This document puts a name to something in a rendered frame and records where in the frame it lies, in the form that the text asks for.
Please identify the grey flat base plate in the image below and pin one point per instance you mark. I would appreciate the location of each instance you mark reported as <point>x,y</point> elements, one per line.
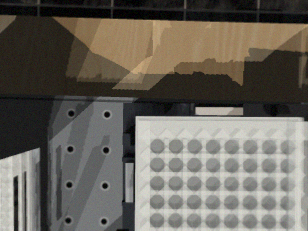
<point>83,150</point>

